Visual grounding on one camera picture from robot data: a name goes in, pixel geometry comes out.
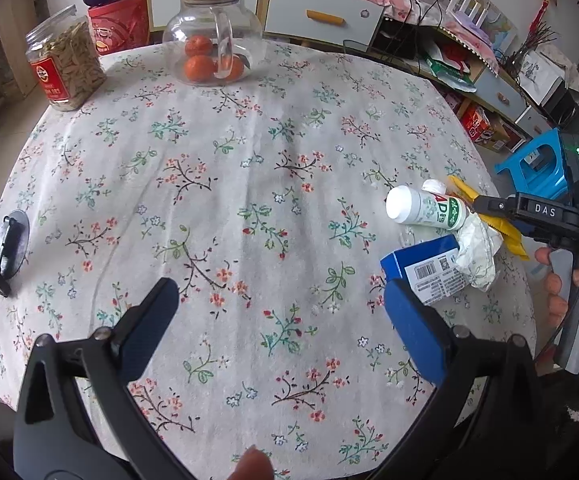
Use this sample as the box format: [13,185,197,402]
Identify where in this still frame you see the red printed box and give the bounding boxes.
[459,105,513,151]

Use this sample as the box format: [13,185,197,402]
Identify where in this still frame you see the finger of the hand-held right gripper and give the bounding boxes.
[472,192,517,222]

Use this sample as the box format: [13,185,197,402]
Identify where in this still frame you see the orange mandarin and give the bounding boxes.
[184,34,215,58]
[182,55,218,85]
[218,55,245,82]

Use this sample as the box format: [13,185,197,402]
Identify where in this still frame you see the green packet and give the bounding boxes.
[424,55,475,92]

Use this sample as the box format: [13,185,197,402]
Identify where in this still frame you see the white framed picture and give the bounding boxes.
[519,45,570,101]

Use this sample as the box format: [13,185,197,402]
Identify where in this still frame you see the white dish rack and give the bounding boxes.
[447,0,495,28]

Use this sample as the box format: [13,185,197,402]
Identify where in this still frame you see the white paper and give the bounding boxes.
[453,212,503,291]

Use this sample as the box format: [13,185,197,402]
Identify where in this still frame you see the white plastic bottle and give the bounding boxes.
[385,180,473,233]

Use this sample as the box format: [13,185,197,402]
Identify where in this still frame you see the blue plastic stool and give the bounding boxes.
[493,127,570,203]

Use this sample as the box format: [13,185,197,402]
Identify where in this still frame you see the dark blue cardboard box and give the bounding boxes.
[380,234,475,307]

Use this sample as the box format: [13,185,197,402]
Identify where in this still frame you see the wooden shelf cabinet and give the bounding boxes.
[144,0,385,51]

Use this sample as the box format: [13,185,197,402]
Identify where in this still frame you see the low wooden side cabinet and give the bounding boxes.
[369,15,555,136]

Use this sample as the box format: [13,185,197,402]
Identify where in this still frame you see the wooden side shelf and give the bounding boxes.
[0,0,50,106]

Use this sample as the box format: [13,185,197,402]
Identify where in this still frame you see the glass pitcher with bamboo lid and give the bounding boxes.
[162,0,264,87]

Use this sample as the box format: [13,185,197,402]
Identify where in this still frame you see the dried twigs bundle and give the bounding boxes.
[512,20,560,76]

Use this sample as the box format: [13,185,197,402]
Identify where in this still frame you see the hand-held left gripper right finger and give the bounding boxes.
[369,277,560,480]

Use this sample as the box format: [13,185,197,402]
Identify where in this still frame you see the clear plastic nut jar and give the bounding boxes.
[24,5,108,112]

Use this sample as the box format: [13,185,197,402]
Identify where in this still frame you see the white drawer with wooden handle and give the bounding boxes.
[264,0,385,48]
[150,0,261,31]

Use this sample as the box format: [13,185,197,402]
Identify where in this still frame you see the person's left hand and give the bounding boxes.
[232,446,274,480]

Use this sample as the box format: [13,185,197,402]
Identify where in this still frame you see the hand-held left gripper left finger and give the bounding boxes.
[14,277,195,480]

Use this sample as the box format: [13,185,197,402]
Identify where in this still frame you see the red bucket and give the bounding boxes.
[88,0,150,56]

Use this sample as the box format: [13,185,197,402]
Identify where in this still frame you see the black suction phone holder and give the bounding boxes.
[0,209,30,277]

